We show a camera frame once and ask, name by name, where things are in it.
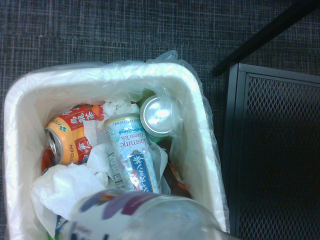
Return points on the brown bottle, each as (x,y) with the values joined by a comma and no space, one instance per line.
(175,180)

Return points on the white blue jasmine tea can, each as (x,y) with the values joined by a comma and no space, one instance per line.
(130,155)

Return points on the orange oolong tea can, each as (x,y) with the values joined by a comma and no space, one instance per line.
(70,140)

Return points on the clear plastic water bottle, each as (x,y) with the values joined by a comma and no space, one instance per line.
(162,220)

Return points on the green can silver bottom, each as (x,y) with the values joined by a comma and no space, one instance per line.
(157,115)

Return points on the green wrapper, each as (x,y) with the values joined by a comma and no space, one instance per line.
(51,235)

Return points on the small crumpled white tissue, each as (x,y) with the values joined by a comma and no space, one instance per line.
(120,106)

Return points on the wooden coffee table black frame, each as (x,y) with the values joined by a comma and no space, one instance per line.
(275,150)

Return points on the red can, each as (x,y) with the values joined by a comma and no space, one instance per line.
(46,158)

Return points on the white plastic trash bin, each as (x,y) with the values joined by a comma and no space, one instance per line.
(32,100)

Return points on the large crumpled white tissue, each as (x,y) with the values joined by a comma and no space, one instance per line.
(67,187)

